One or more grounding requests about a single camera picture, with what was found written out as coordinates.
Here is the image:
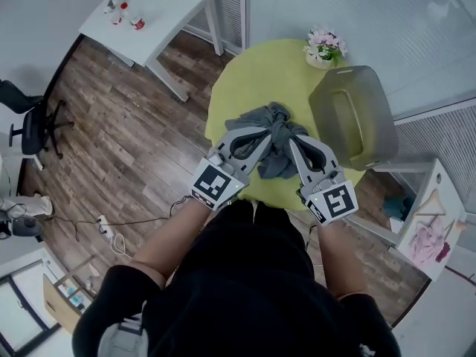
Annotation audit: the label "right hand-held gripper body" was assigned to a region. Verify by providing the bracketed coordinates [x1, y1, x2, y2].
[297, 164, 359, 225]

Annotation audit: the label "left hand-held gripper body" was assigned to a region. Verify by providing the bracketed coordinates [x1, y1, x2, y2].
[191, 146, 249, 211]

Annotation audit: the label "dark grey clothes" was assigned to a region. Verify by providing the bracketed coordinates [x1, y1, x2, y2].
[225, 101, 312, 181]

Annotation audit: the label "grey plastic basket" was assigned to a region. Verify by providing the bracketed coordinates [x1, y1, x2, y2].
[308, 64, 399, 173]

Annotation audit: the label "person's right forearm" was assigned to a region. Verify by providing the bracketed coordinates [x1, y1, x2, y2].
[315, 213, 364, 299]

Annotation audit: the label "person's left forearm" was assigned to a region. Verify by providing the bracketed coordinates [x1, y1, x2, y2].
[129, 199, 211, 288]

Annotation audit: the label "round table green tablecloth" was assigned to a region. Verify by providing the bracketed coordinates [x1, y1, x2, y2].
[204, 38, 367, 212]

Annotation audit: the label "teal bin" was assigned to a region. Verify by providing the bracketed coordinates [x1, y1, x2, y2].
[382, 195, 416, 222]

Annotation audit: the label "wooden triangle hanger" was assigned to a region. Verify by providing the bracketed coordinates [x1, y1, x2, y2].
[414, 190, 447, 219]

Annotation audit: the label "pink garment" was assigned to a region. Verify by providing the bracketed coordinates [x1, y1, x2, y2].
[407, 216, 449, 267]

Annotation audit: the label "pink flowers in pot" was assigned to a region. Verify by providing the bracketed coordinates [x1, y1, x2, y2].
[303, 25, 350, 71]

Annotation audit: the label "white table with hangers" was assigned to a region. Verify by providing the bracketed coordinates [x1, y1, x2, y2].
[349, 158, 468, 283]

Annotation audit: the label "white slatted blind panel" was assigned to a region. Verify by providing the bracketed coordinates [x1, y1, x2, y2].
[392, 94, 476, 205]
[181, 0, 247, 54]

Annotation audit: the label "white power strip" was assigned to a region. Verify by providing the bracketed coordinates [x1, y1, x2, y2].
[96, 215, 115, 243]

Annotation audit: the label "person's black top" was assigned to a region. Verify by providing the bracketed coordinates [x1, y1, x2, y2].
[72, 199, 402, 357]

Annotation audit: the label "dark red cloth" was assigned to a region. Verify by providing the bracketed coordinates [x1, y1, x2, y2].
[435, 240, 453, 263]

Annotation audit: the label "white desk with bottles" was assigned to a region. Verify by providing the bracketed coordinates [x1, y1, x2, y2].
[77, 0, 225, 103]

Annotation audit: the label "grey waist pack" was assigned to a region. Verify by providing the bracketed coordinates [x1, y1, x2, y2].
[98, 315, 145, 357]

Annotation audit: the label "white fabric bag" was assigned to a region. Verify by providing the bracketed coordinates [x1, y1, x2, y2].
[0, 194, 54, 217]

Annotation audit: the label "black office chair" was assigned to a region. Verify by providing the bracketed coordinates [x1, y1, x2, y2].
[0, 79, 75, 160]

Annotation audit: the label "dark grey round device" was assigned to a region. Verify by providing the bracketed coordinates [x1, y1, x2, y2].
[10, 216, 45, 238]

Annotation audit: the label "black floor cable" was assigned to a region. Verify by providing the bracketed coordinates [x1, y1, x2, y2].
[46, 194, 193, 242]

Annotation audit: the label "white looped cable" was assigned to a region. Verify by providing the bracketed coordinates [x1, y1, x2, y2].
[110, 231, 134, 259]

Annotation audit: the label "window with dark frame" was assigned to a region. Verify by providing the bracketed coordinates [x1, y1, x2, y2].
[0, 269, 48, 353]

